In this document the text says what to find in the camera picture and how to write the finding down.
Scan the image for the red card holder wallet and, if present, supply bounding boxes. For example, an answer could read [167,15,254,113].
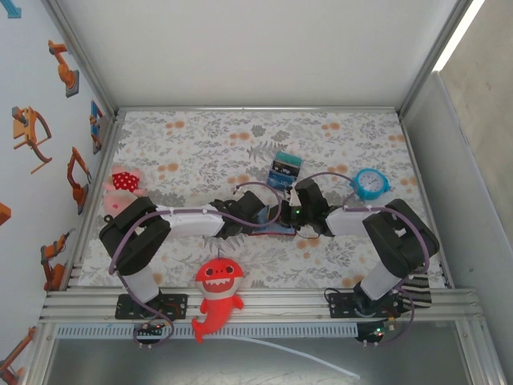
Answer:
[248,204,298,238]

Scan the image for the blue wave print card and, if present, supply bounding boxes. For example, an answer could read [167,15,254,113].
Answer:
[267,171,296,190]

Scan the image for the blue card box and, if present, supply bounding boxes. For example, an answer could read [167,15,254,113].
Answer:
[266,151,303,192]

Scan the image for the blue alarm clock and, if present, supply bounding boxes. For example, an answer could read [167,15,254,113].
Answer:
[350,168,391,201]

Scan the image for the red shark plush toy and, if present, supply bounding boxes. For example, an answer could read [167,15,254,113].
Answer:
[191,248,245,344]

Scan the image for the floral pattern table mat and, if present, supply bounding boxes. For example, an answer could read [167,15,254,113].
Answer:
[78,110,453,290]

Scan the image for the pink pig plush toy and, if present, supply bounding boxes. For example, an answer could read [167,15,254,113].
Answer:
[102,164,147,224]

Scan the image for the black white striped pouch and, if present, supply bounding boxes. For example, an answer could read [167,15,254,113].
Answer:
[400,274,433,310]

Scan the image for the right small circuit board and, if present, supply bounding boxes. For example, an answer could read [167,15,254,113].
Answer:
[355,320,396,345]

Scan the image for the small circuit board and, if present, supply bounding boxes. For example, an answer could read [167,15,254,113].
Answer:
[355,320,396,345]
[134,322,166,337]

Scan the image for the left small circuit board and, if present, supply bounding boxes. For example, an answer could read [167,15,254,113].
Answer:
[134,322,166,337]

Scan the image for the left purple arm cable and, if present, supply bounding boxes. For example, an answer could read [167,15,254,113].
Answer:
[108,180,282,350]

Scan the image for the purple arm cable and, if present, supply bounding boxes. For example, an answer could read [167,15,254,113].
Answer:
[294,172,432,348]
[108,180,282,350]

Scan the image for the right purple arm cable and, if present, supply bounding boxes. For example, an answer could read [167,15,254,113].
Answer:
[294,172,432,348]

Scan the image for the thin aluminium frame rail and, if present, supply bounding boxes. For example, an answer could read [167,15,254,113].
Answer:
[115,105,402,114]

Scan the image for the wide aluminium frame rail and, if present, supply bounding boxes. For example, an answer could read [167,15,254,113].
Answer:
[38,286,484,324]

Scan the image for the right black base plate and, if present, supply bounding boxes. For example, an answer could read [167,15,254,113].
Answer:
[327,291,402,321]

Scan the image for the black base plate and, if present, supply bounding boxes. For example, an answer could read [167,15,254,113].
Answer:
[327,291,402,321]
[115,294,189,321]

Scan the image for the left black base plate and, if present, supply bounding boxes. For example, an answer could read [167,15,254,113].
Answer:
[115,294,189,321]

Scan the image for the grey slotted cable duct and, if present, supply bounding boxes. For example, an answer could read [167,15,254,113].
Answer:
[54,323,360,339]

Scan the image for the aluminium side rail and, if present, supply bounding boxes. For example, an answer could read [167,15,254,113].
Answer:
[66,113,124,290]

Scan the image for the blue orange machine wall sticker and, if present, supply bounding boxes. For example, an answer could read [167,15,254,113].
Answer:
[90,99,104,156]

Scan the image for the aluminium frame post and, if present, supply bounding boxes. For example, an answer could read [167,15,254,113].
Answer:
[42,0,120,117]
[395,0,475,120]

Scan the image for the orange claw wall sticker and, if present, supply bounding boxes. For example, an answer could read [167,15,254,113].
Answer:
[10,106,53,174]

